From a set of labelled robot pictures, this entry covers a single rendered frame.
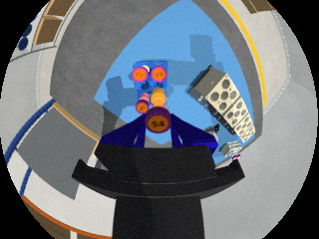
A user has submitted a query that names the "white tube rack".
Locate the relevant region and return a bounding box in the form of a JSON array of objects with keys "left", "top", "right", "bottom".
[{"left": 221, "top": 141, "right": 242, "bottom": 157}]

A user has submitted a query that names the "cream block with round holes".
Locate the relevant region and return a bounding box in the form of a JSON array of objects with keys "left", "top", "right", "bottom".
[
  {"left": 233, "top": 113, "right": 253, "bottom": 136},
  {"left": 240, "top": 124, "right": 255, "bottom": 143},
  {"left": 195, "top": 68, "right": 240, "bottom": 115},
  {"left": 222, "top": 96, "right": 248, "bottom": 127}
]

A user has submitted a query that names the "pink tube with purple cap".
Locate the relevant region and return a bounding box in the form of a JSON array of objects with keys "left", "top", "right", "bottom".
[{"left": 136, "top": 93, "right": 151, "bottom": 114}]

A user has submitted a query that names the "blue tube rack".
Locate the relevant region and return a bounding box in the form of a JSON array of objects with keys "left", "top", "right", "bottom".
[{"left": 135, "top": 61, "right": 167, "bottom": 100}]

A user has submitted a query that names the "pink sample tube with orange cap dot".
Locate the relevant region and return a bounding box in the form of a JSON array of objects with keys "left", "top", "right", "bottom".
[{"left": 151, "top": 66, "right": 167, "bottom": 83}]

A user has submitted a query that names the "centrifuge tube with yellow liquid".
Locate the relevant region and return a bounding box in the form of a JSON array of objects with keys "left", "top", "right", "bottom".
[{"left": 132, "top": 65, "right": 150, "bottom": 83}]

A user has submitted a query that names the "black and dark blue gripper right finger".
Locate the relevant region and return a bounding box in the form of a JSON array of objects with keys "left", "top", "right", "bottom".
[{"left": 170, "top": 114, "right": 218, "bottom": 155}]

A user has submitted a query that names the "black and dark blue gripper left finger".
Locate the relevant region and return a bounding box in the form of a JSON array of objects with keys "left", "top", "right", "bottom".
[{"left": 99, "top": 114, "right": 146, "bottom": 147}]

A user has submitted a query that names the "blue flat mat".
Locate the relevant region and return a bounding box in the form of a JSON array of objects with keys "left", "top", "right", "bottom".
[{"left": 94, "top": 0, "right": 254, "bottom": 164}]

